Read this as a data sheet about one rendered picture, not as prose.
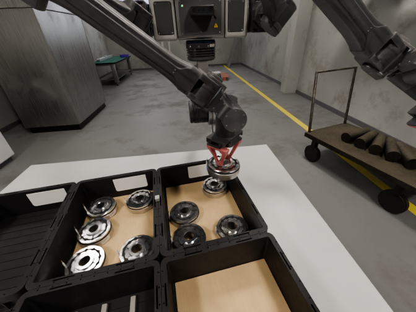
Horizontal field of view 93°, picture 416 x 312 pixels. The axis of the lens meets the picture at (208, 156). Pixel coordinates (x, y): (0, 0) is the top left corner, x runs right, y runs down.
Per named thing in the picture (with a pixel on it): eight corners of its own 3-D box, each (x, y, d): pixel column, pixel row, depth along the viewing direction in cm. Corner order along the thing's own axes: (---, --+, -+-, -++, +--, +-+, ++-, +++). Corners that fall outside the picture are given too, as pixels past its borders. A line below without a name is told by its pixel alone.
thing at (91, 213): (90, 200, 78) (90, 199, 77) (117, 195, 79) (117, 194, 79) (83, 220, 69) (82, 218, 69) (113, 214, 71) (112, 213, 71)
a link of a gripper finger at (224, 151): (237, 162, 63) (239, 135, 58) (224, 173, 58) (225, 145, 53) (219, 155, 66) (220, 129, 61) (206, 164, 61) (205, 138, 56)
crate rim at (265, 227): (157, 172, 83) (156, 168, 82) (225, 161, 89) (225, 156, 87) (161, 263, 50) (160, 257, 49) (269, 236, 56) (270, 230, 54)
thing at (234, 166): (205, 156, 67) (205, 155, 67) (234, 154, 68) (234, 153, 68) (210, 174, 58) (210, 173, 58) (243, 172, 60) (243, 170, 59)
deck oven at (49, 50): (59, 108, 471) (14, 8, 369) (109, 105, 479) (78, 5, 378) (14, 135, 345) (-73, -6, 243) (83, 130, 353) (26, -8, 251)
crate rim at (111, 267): (79, 186, 78) (77, 181, 76) (157, 172, 83) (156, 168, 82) (26, 297, 45) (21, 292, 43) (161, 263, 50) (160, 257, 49)
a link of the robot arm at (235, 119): (208, 68, 49) (189, 96, 52) (216, 78, 39) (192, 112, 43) (243, 96, 54) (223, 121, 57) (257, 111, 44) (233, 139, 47)
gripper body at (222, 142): (242, 135, 60) (245, 112, 56) (224, 150, 53) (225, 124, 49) (225, 130, 63) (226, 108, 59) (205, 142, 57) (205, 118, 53)
